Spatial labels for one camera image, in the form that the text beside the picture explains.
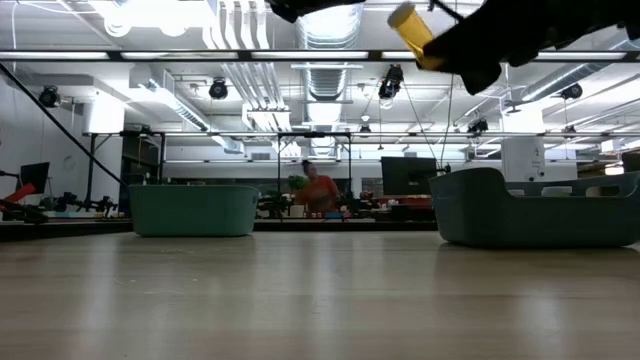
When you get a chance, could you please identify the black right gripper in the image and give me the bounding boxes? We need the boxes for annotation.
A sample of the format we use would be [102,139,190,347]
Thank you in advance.
[416,0,640,96]

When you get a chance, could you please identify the slim yellow pill bottle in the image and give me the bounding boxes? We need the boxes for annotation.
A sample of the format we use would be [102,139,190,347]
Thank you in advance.
[387,1,446,71]

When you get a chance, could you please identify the dark teal plastic bin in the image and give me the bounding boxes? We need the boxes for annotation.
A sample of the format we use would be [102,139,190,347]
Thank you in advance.
[429,167,640,250]

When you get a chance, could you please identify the green plastic bin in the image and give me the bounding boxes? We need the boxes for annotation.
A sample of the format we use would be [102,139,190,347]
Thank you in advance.
[128,184,261,238]

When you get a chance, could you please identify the black overhead light bar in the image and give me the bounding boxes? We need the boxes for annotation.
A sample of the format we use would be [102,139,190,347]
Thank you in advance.
[0,48,640,63]

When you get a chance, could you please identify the white square column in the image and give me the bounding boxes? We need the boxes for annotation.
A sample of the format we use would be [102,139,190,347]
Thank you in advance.
[501,135,547,183]

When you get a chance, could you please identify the black monitor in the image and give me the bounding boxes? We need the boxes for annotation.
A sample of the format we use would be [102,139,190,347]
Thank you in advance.
[380,156,439,197]

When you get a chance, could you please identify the person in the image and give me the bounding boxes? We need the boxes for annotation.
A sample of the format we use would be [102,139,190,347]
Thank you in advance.
[298,159,341,214]

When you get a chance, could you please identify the dark storage shelf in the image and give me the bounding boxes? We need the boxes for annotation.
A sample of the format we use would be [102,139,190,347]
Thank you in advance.
[119,130,167,219]

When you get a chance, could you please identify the black background robot arms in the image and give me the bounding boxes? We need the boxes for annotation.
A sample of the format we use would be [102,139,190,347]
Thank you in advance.
[49,192,117,217]

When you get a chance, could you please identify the small dark monitor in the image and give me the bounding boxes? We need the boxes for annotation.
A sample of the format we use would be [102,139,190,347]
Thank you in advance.
[19,162,51,194]

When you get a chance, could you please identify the red background object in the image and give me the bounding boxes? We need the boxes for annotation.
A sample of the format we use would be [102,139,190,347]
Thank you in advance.
[3,183,37,205]

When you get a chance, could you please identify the silver ventilation duct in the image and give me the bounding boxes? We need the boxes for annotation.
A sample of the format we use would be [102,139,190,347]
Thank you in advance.
[294,3,365,50]

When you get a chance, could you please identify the thin hanging cable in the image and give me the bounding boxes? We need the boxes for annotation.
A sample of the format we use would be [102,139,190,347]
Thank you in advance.
[438,72,456,169]

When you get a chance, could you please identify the black metal workstation frame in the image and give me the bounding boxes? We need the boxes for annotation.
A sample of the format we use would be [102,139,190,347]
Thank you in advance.
[82,130,354,221]

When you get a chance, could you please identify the black aluminium table frame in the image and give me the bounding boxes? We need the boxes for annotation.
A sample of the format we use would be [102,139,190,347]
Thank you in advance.
[0,218,439,241]

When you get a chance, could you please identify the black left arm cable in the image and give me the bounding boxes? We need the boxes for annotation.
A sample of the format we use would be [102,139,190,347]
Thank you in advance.
[0,61,127,187]

